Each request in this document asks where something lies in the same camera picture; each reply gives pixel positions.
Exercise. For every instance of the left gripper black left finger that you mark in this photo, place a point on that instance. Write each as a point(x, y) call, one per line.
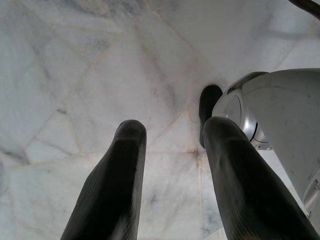
point(117, 180)

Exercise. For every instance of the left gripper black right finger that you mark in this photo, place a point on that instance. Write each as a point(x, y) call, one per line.
point(235, 180)

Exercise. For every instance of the black robot left foot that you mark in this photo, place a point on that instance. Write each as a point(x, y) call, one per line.
point(210, 100)

